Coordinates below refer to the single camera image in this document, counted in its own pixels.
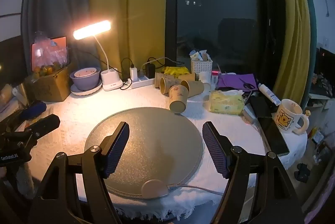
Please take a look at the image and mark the small white bowl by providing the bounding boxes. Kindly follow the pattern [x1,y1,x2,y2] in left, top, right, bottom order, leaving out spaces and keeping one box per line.
[74,68,97,78]

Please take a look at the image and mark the yellow cloth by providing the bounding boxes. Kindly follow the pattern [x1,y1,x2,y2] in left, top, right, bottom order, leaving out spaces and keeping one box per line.
[164,66,189,76]

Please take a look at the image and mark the black phone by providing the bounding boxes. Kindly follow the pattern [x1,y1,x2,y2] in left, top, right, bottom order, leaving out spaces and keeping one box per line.
[258,116,290,157]

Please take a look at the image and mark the white bear mug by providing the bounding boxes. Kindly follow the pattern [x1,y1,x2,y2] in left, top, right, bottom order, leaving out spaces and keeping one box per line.
[274,99,310,135]

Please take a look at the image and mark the white tube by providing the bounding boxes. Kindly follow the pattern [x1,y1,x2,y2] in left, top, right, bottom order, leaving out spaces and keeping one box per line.
[258,83,281,106]

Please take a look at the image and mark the black scissors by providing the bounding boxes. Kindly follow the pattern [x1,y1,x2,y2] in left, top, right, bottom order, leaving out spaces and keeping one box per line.
[238,77,256,90]

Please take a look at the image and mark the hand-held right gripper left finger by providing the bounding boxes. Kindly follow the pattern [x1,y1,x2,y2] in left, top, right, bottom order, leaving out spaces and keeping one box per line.
[34,121,130,224]

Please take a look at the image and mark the round grey mat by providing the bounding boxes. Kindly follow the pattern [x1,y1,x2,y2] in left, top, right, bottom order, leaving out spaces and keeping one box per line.
[84,107,204,198]

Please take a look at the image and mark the purple bowl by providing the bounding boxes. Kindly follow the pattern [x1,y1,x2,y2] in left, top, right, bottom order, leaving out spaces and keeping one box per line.
[70,67,101,91]

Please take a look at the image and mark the white tablecloth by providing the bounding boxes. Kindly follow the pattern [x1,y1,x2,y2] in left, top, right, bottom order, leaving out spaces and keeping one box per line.
[26,82,308,217]

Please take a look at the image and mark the clear plastic fruit bag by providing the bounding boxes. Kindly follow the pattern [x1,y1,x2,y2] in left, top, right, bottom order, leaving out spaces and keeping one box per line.
[31,32,70,77]

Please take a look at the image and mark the white cup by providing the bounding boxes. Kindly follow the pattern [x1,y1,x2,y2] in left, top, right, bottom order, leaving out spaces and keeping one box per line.
[198,72,212,84]

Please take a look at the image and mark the brown paper cup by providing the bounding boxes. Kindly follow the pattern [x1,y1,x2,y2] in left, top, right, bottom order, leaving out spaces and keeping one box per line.
[159,76,175,95]
[180,80,205,98]
[169,84,188,113]
[154,72,164,88]
[178,73,197,82]

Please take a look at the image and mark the white power strip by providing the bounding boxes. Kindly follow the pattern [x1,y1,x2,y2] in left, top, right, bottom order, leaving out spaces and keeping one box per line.
[122,77,156,89]

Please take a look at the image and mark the yellow tissue pack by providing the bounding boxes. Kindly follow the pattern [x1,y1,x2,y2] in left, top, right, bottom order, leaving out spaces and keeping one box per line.
[209,90,246,115]

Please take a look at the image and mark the white plastic basket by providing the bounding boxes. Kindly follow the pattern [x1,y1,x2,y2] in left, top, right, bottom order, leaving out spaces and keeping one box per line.
[190,58,213,75]

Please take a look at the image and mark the black wallet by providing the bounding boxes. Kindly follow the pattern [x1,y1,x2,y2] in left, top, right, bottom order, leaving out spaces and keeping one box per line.
[248,95,273,118]

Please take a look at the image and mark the purple pouch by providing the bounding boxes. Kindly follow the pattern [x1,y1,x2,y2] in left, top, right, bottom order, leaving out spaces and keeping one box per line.
[217,73,258,91]

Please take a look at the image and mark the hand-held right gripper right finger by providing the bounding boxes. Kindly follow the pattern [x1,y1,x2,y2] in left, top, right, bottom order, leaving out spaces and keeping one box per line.
[202,121,305,224]

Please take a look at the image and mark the cardboard box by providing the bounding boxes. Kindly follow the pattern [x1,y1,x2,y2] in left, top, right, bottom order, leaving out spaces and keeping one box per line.
[24,63,73,102]

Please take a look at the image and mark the white plate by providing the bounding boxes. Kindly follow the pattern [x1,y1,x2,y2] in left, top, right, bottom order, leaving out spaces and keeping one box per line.
[70,79,103,96]

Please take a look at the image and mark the grey mat cable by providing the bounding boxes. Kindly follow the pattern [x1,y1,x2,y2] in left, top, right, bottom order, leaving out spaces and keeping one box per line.
[167,183,223,196]

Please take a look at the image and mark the black charger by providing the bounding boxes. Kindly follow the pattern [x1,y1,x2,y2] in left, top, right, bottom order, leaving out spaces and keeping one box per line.
[145,63,156,79]

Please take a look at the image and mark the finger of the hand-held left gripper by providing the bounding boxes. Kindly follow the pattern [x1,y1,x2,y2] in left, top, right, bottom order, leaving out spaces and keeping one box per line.
[17,101,48,121]
[24,114,61,139]

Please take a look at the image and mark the round beige mat controller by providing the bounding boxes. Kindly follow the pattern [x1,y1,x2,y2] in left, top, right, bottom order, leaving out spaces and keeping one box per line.
[141,179,169,199]

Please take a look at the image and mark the white desk lamp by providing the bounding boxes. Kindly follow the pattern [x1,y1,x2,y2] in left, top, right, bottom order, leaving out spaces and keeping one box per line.
[73,20,123,91]

